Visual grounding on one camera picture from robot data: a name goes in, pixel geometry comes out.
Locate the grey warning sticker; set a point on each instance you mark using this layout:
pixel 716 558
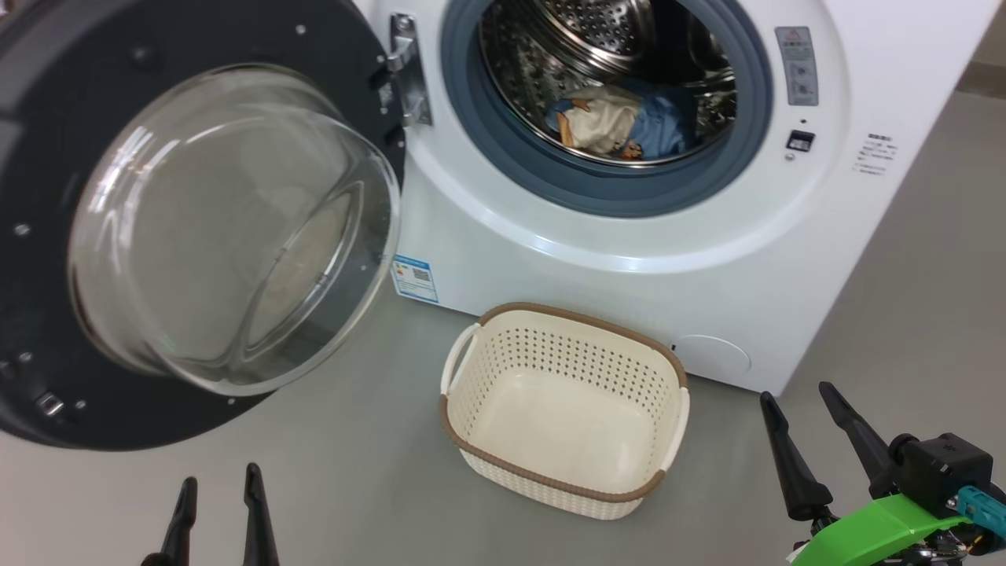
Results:
pixel 797 67

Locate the black-rimmed glass washer door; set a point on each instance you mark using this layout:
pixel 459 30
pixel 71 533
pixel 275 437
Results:
pixel 47 196

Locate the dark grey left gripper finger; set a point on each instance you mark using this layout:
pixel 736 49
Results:
pixel 258 527
pixel 181 534

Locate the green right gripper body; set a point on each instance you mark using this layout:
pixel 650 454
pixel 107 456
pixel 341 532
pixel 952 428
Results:
pixel 872 531

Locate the white front-load washing machine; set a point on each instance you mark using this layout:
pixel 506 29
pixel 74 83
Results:
pixel 629 267

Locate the round white filter cover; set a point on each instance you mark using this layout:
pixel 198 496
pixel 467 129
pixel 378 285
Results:
pixel 714 358

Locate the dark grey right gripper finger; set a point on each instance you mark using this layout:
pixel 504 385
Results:
pixel 798 472
pixel 860 436

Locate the blue energy label sticker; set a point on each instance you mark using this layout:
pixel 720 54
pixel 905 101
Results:
pixel 415 279

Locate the metal door hinge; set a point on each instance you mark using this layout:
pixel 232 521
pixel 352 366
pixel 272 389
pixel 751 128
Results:
pixel 407 71

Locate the printed text instruction label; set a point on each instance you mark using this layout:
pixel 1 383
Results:
pixel 875 154

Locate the black door latch socket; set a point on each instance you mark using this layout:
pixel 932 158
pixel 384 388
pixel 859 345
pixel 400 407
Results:
pixel 801 141

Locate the cream perforated laundry basket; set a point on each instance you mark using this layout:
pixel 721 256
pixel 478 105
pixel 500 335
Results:
pixel 566 424

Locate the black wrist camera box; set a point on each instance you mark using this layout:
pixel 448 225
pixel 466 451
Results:
pixel 943 468

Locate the grey rubber door gasket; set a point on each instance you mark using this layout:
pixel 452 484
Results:
pixel 464 118

